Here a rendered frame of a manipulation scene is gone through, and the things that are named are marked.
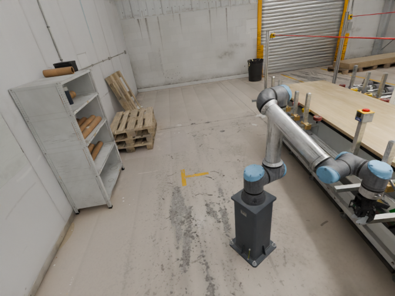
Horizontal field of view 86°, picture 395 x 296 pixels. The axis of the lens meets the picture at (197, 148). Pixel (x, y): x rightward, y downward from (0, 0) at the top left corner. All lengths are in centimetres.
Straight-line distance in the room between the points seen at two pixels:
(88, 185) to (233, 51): 730
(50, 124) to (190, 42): 670
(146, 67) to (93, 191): 639
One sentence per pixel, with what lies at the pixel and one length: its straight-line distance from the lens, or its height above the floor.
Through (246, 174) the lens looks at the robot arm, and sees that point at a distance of 159.
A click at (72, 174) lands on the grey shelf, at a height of 58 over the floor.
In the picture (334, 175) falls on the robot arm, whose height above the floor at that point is 117.
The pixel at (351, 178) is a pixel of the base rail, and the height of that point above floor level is 70.
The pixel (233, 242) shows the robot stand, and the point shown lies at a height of 2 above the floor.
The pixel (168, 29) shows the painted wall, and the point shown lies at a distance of 846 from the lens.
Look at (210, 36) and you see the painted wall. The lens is 859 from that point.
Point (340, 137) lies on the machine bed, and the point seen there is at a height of 78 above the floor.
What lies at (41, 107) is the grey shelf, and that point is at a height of 136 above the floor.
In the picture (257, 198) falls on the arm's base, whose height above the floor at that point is 66.
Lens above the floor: 181
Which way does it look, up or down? 29 degrees down
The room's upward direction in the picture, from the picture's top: 7 degrees counter-clockwise
